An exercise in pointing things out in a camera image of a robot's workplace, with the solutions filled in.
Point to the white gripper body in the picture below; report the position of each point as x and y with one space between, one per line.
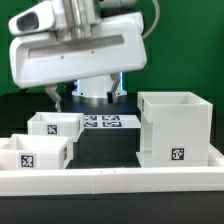
116 46

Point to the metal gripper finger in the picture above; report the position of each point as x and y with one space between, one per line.
111 94
51 91

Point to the white drawer box front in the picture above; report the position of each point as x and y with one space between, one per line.
33 152

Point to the white drawer box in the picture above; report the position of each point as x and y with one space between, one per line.
33 152
57 124

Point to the white drawer cabinet frame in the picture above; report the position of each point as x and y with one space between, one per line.
175 129

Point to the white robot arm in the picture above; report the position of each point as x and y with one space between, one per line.
82 15

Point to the white drawer box rear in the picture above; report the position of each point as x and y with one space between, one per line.
57 124

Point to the paper sheet with markers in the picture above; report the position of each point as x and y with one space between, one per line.
111 121

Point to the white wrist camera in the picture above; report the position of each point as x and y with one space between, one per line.
47 15

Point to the white front fence rail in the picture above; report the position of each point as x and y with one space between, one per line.
108 181

